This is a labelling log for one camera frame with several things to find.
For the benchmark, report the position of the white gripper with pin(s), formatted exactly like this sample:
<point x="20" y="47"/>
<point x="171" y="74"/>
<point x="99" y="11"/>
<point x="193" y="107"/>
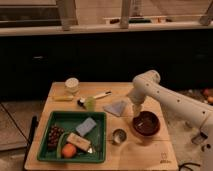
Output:
<point x="136" y="110"/>

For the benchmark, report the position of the dark purple bowl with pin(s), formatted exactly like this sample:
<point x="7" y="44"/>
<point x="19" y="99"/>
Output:
<point x="146" y="123"/>

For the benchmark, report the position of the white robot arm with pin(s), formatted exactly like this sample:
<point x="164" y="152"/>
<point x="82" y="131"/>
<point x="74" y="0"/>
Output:
<point x="195" y="112"/>

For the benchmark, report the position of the blue folded towel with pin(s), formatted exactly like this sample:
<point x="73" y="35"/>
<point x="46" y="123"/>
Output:
<point x="116" y="108"/>

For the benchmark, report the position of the small metal cup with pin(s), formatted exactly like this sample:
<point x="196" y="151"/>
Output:
<point x="119" y="136"/>

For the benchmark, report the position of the blue sponge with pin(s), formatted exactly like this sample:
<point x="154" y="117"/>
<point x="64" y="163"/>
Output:
<point x="85" y="127"/>

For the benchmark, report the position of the small black bottle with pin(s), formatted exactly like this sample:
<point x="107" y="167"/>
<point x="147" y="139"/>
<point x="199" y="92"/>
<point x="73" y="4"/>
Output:
<point x="81" y="102"/>

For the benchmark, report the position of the wooden table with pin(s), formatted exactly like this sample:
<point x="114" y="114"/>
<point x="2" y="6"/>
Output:
<point x="135" y="153"/>

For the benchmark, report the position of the white round jar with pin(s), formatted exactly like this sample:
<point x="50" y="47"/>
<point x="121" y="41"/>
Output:
<point x="72" y="85"/>

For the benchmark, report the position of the tan wooden block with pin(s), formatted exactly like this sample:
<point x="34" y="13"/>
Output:
<point x="78" y="141"/>

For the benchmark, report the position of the green plastic tray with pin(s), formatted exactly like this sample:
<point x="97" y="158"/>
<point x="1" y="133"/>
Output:
<point x="69" y="120"/>

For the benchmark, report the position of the yellow banana-like stick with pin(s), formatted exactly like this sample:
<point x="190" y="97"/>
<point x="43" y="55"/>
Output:
<point x="63" y="98"/>

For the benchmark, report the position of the orange fruit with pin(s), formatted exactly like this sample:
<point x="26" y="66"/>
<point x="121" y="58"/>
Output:
<point x="68" y="151"/>

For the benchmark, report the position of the bunch of dark grapes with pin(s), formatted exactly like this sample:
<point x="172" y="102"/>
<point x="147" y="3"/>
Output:
<point x="53" y="136"/>

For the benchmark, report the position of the cream handled brush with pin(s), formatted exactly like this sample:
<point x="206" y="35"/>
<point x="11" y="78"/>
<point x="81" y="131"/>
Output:
<point x="101" y="95"/>

